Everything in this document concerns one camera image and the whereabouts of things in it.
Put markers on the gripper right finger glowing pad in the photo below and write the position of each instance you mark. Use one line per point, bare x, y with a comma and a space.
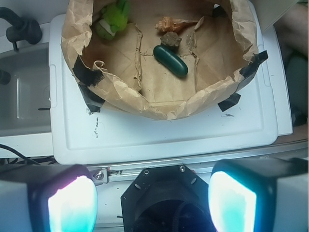
260, 195

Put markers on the brown paper bag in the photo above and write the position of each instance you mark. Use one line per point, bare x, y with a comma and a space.
219, 47

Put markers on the black faucet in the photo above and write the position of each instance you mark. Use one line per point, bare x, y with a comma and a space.
21, 29

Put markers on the white plastic tray lid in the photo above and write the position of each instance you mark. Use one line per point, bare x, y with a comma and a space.
111, 136

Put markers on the aluminium frame rail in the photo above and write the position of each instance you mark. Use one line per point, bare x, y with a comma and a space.
197, 164

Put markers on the dark green plastic pickle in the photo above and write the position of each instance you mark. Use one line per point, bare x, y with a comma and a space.
170, 60

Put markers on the orange conch seashell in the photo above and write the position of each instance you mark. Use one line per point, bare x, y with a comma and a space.
170, 24

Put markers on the green plush frog toy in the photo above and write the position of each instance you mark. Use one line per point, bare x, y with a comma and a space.
114, 17

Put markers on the brown rough rock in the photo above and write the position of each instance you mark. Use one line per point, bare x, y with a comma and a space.
171, 40

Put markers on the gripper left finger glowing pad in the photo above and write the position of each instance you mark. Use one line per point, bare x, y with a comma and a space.
47, 198

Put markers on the black octagonal mount plate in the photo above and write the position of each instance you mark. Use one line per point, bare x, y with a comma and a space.
179, 204

